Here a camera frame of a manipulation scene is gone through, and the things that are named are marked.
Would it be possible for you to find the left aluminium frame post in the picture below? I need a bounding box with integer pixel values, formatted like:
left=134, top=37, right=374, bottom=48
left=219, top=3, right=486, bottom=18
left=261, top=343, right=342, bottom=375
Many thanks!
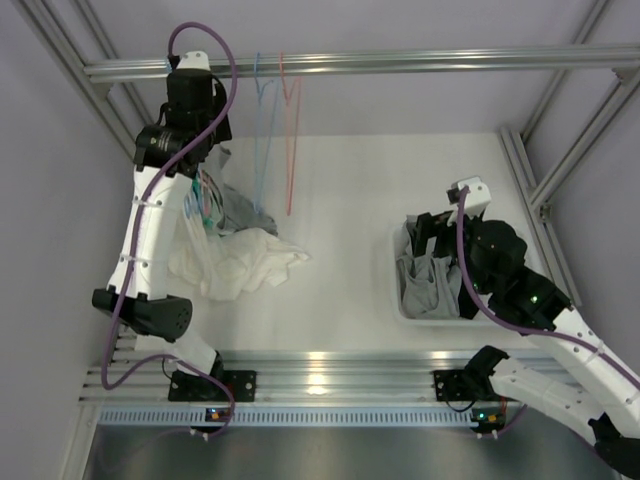
left=12, top=1, right=151, bottom=157

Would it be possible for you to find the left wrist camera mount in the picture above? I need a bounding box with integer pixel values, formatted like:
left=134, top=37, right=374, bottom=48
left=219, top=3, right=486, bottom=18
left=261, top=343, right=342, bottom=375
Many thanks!
left=167, top=51, right=211, bottom=73

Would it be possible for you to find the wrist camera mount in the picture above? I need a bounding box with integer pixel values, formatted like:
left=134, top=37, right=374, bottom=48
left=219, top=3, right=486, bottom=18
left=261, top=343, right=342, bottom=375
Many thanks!
left=447, top=176, right=492, bottom=224
left=167, top=51, right=211, bottom=73

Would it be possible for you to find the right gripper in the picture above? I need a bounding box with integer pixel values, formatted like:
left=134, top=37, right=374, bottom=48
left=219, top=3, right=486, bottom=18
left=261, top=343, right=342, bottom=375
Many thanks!
left=407, top=205, right=494, bottom=296

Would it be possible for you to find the black tank top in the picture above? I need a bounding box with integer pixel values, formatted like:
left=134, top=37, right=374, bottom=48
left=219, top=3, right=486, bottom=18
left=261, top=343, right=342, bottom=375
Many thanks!
left=447, top=259, right=479, bottom=320

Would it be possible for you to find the aluminium hanging rail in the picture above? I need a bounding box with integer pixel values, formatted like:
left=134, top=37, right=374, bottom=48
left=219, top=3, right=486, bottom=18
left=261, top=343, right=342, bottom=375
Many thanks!
left=82, top=43, right=640, bottom=84

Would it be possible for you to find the purple cable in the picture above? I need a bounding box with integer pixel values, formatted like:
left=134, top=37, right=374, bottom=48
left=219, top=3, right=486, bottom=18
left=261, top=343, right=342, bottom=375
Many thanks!
left=101, top=21, right=237, bottom=442
left=455, top=184, right=640, bottom=436

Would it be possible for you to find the white garment pile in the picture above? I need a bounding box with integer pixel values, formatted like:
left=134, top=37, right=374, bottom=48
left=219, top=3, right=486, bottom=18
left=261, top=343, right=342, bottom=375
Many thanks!
left=168, top=202, right=310, bottom=301

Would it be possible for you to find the light blue wire hanger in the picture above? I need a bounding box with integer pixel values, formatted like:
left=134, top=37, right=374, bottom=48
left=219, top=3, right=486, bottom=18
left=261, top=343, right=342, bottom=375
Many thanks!
left=253, top=53, right=280, bottom=213

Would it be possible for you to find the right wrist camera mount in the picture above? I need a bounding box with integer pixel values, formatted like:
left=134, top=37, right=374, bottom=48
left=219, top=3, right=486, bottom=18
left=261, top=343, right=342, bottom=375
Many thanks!
left=447, top=176, right=492, bottom=224

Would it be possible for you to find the pink wire hanger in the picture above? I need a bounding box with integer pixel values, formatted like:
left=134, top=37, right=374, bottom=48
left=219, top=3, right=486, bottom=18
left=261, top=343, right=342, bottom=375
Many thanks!
left=278, top=52, right=302, bottom=216

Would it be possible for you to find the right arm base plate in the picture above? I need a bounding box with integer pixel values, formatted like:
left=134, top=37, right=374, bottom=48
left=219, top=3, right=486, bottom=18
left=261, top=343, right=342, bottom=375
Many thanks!
left=432, top=369, right=499, bottom=403

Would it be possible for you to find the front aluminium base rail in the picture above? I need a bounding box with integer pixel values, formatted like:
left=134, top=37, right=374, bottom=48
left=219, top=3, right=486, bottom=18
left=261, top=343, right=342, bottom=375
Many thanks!
left=78, top=349, right=591, bottom=406

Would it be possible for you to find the aluminium frame post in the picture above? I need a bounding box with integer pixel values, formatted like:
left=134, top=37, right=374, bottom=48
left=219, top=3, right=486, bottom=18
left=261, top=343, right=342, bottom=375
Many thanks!
left=497, top=0, right=640, bottom=311
left=12, top=1, right=151, bottom=157

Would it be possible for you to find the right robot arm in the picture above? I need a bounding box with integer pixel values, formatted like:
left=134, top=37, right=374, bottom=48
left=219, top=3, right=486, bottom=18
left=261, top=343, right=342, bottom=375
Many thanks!
left=396, top=211, right=639, bottom=479

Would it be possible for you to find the right aluminium frame post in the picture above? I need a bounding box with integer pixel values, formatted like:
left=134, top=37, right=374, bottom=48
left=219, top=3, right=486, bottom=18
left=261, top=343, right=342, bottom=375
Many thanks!
left=497, top=0, right=640, bottom=311

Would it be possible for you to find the bundle of coloured hangers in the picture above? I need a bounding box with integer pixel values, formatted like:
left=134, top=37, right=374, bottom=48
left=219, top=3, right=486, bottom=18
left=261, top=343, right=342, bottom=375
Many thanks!
left=184, top=167, right=224, bottom=232

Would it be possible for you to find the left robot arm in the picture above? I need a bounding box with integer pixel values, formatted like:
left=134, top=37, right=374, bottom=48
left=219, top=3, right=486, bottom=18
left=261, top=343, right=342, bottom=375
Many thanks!
left=92, top=67, right=231, bottom=400

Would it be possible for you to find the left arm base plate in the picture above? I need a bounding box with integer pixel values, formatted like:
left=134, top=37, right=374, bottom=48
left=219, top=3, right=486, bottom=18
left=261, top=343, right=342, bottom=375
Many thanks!
left=168, top=370, right=257, bottom=403

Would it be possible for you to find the grey garment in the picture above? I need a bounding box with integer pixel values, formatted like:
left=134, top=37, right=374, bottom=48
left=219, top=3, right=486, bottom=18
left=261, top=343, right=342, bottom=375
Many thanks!
left=398, top=215, right=451, bottom=312

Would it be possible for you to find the perforated cable duct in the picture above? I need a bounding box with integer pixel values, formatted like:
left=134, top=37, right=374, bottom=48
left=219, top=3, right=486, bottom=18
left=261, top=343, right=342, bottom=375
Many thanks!
left=97, top=405, right=500, bottom=427

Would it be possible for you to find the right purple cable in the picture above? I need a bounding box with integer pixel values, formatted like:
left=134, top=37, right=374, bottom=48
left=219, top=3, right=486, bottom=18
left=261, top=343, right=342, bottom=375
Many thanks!
left=455, top=184, right=640, bottom=436

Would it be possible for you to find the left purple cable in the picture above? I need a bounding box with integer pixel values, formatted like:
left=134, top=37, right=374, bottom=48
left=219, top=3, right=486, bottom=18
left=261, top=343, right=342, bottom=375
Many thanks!
left=101, top=21, right=237, bottom=442

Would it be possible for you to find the white plastic basket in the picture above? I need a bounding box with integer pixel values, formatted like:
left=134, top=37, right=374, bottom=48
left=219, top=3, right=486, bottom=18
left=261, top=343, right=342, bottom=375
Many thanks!
left=387, top=224, right=492, bottom=328

